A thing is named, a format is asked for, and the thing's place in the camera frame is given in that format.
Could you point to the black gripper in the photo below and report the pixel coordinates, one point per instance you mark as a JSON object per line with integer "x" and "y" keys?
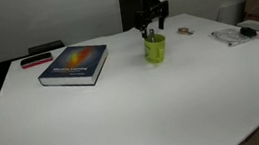
{"x": 150, "y": 4}

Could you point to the yellow-green mug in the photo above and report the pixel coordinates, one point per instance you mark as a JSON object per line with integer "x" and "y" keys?
{"x": 155, "y": 52}

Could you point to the red black marker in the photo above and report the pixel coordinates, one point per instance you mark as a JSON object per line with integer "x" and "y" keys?
{"x": 36, "y": 60}

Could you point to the dark cabinet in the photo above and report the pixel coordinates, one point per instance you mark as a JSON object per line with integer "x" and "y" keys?
{"x": 129, "y": 8}

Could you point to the white bin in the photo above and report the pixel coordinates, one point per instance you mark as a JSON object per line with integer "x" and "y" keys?
{"x": 231, "y": 12}

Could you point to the clear plastic bag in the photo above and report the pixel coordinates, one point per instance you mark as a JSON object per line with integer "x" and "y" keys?
{"x": 229, "y": 35}

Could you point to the blue hardcover book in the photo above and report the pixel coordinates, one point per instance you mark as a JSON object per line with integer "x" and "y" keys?
{"x": 74, "y": 64}

